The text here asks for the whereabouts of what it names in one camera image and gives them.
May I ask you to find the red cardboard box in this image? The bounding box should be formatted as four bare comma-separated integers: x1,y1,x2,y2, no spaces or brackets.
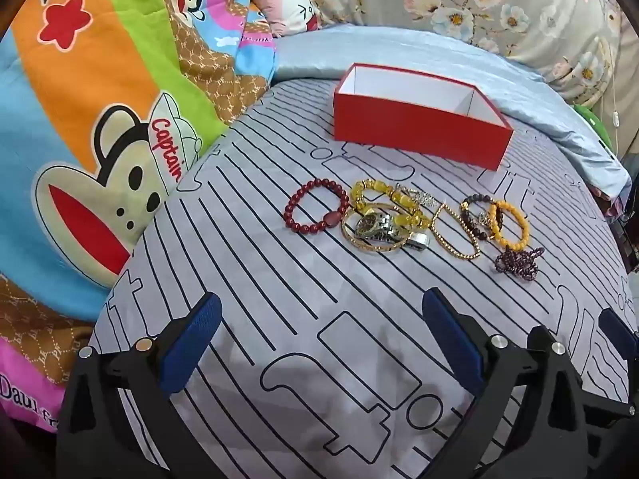
332,63,515,171

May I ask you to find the gold chain bracelet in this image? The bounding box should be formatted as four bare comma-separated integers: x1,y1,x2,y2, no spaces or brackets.
432,203,482,261

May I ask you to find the dark red bead bracelet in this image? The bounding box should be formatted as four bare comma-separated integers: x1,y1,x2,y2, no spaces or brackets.
284,178,350,233

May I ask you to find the silver wristwatch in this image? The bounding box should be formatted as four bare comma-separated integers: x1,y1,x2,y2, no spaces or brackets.
354,210,431,251

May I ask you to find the green object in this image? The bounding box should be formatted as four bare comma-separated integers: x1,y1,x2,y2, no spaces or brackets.
572,103,615,150

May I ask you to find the pink cartoon pillow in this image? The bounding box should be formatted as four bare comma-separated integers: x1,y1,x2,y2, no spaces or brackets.
244,0,323,38

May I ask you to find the dark brown bead bracelet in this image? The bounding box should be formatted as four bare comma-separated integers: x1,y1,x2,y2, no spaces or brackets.
460,194,496,241

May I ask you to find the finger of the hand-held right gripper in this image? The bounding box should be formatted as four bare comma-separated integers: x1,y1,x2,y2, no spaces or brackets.
598,308,639,366
581,384,637,460

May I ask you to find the gold bangle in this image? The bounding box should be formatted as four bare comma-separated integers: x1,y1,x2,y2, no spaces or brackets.
342,203,413,255

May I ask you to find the white cable with switch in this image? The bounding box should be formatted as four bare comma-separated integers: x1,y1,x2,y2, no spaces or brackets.
596,35,625,160

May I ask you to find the purple bead bracelet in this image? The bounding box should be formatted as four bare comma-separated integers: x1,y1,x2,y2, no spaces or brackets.
494,246,546,281

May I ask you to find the light blue blanket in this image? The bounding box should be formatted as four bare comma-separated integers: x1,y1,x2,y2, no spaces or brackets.
272,25,631,199

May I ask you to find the cartoon monkey printed blanket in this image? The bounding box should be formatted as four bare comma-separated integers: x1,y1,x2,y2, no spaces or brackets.
0,0,278,435

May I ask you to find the translucent yellow bead bracelet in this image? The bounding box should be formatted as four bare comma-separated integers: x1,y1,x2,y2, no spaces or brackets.
349,178,433,230

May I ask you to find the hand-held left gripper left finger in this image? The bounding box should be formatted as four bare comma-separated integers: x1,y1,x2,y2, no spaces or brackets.
55,290,224,479

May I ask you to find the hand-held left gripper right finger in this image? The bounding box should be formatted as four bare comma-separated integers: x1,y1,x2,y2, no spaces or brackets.
421,288,591,479

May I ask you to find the silver chain bracelet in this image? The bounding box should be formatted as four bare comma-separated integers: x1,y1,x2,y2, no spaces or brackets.
394,183,441,206

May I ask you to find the orange bead bracelet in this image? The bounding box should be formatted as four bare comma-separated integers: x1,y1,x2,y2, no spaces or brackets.
488,201,531,251

